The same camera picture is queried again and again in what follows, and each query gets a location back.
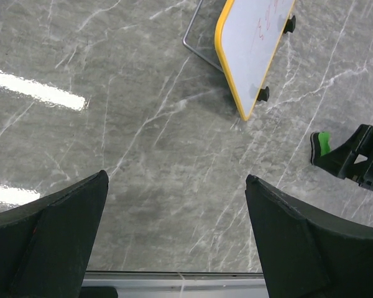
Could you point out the aluminium front rail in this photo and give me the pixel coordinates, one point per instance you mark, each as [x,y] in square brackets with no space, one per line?
[172,284]

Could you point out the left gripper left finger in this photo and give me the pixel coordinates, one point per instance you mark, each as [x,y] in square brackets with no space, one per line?
[45,245]

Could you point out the green whiteboard eraser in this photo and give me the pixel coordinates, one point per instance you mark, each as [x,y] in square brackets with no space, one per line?
[319,145]

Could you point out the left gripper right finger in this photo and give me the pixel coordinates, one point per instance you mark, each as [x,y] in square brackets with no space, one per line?
[305,251]

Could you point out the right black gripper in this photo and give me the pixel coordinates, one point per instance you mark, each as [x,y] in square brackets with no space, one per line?
[353,159]

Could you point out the yellow framed whiteboard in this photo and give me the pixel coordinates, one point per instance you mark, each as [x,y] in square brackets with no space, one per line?
[246,38]

